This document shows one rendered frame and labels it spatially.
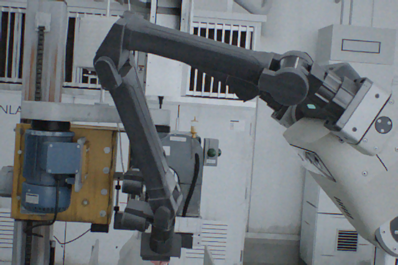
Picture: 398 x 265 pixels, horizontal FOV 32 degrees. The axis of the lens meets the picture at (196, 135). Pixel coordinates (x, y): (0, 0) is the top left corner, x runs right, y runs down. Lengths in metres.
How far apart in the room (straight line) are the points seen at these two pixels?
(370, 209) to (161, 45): 0.61
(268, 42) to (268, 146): 1.33
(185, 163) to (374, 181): 0.89
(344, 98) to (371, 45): 4.67
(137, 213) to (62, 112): 0.54
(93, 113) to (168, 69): 2.39
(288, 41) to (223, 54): 4.07
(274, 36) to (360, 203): 3.91
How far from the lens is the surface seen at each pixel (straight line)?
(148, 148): 1.57
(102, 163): 2.34
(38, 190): 2.16
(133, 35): 1.45
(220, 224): 5.16
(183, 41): 1.43
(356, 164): 1.58
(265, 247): 6.55
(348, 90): 1.41
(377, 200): 1.65
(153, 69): 4.54
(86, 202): 2.34
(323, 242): 6.06
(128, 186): 2.13
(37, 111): 2.13
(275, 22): 5.47
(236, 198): 5.15
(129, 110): 1.54
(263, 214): 6.53
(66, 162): 2.09
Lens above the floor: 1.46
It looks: 3 degrees down
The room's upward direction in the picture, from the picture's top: 4 degrees clockwise
